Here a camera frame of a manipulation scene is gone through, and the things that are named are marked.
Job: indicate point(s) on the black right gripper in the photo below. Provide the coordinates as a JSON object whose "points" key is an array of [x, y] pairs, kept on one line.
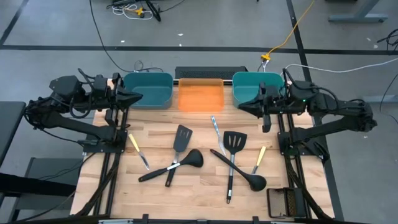
{"points": [[275, 101]]}

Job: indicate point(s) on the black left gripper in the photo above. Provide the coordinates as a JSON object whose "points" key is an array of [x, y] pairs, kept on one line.
{"points": [[113, 99]]}

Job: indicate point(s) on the black plastic ladle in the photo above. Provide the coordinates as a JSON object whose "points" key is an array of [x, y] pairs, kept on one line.
{"points": [[257, 183], [194, 158]]}

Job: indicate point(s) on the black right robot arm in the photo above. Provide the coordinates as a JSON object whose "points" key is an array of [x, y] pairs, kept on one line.
{"points": [[335, 124]]}

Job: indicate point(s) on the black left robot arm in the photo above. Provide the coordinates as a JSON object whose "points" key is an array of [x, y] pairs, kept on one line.
{"points": [[77, 124]]}

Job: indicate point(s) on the teal plastic bin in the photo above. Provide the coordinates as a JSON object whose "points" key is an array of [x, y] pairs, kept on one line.
{"points": [[152, 88], [248, 84]]}

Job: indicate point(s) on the orange translucent plastic bin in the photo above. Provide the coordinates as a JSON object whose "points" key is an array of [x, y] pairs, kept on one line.
{"points": [[200, 96]]}

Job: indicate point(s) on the black perforated metal panel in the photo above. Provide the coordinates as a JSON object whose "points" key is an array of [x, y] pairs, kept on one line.
{"points": [[208, 73]]}

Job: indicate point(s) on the black stand leg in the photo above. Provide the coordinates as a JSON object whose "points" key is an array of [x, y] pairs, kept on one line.
{"points": [[155, 14]]}

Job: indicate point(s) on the metal box grater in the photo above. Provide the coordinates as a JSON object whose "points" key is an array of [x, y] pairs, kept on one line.
{"points": [[278, 202]]}

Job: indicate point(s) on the grey floor bar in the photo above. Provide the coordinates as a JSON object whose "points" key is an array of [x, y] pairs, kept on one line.
{"points": [[379, 99]]}

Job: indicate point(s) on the black flat bar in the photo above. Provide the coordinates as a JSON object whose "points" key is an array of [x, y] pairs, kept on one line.
{"points": [[31, 185]]}

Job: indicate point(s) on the grey desk foot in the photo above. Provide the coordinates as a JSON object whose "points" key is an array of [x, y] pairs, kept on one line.
{"points": [[357, 17]]}

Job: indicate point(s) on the black aluminium table frame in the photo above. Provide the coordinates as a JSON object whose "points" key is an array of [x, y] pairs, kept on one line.
{"points": [[93, 149], [283, 148]]}

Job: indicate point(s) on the black table edge rail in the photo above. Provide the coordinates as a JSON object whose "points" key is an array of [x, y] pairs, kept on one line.
{"points": [[174, 221]]}

